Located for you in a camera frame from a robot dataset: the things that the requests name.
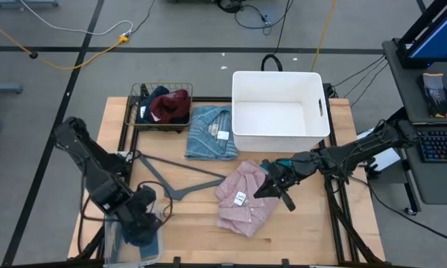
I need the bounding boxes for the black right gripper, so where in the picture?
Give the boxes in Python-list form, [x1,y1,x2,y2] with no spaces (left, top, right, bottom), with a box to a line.
[253,151,323,212]

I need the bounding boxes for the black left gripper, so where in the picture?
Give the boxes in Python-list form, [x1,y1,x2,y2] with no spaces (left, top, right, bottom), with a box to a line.
[115,185,163,231]

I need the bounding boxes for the small teal cloth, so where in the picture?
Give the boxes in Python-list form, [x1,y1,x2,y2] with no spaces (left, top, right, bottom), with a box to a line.
[261,159,294,169]

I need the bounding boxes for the pink shirt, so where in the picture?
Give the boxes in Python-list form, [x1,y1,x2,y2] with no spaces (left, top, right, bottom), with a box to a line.
[214,159,286,238]

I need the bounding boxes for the maroon cloth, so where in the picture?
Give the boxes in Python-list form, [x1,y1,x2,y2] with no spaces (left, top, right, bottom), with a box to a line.
[148,89,192,124]

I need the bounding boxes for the dark blue sweater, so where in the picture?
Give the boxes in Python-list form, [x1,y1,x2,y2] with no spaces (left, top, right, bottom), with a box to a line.
[136,85,191,126]

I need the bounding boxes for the dark grey clothes hanger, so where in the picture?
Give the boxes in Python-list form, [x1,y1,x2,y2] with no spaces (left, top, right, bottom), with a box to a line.
[136,151,228,202]

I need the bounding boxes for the clear plastic bin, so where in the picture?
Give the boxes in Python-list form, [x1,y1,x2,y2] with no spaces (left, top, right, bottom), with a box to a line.
[103,188,164,267]

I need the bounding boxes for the white plastic storage basket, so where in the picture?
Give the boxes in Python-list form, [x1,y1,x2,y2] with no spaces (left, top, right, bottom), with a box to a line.
[231,70,332,153]

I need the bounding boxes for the blue striped folded shirt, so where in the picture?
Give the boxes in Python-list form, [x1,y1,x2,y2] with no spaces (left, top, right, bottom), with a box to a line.
[184,104,239,162]

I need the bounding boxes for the white paper sheet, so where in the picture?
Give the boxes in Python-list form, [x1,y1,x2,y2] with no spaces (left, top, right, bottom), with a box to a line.
[357,128,402,172]

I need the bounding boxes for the grey computer desk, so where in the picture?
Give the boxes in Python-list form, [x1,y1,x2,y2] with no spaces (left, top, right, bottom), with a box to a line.
[381,36,447,205]

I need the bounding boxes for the black backlit keyboard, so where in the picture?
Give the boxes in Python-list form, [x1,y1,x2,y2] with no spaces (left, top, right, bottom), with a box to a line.
[416,128,447,163]

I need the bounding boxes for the grey metal floor foot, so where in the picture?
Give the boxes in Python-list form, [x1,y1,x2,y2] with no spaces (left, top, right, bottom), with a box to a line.
[0,82,23,94]

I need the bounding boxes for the grey work gloves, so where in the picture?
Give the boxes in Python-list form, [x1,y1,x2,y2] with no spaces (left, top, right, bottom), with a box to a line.
[416,72,447,118]

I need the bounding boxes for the black computer monitor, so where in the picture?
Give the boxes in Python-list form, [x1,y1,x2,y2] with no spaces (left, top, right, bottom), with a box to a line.
[396,0,447,70]

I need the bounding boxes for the brass wire basket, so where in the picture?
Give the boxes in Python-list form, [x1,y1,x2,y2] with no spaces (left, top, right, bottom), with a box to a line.
[124,82,194,132]

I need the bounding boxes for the black aluminium table frame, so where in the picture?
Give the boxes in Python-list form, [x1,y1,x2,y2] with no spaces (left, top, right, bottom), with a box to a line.
[74,95,387,268]

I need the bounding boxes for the black looped cable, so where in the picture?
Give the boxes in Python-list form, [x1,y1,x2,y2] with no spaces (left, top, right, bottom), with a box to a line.
[260,54,284,72]

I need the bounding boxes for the yellow floor cable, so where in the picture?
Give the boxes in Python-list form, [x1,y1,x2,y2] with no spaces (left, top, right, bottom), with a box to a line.
[0,14,130,71]
[311,0,338,72]

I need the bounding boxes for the white floor cable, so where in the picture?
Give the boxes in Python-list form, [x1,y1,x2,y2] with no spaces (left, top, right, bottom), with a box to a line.
[18,0,134,36]

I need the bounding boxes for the black floor cable bundle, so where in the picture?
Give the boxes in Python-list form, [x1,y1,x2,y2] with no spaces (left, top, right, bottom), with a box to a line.
[215,0,295,36]

